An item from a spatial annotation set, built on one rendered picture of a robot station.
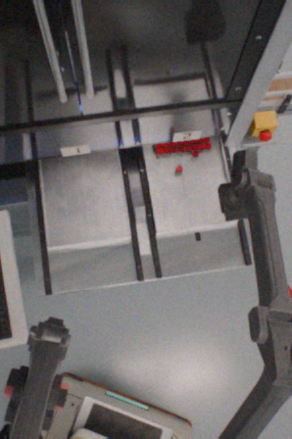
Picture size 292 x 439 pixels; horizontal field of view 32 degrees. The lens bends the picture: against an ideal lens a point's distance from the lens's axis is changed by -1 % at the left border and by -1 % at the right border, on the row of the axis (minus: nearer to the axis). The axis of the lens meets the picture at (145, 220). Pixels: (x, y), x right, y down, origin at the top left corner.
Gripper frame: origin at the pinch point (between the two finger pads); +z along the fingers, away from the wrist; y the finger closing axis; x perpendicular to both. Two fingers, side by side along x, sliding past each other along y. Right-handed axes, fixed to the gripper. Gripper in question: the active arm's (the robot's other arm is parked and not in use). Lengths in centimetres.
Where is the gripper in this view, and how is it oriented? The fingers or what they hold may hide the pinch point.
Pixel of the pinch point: (227, 210)
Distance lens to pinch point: 143.7
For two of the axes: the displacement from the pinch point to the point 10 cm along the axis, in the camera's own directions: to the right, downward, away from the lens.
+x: -9.9, 1.4, -0.7
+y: -1.5, -9.6, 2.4
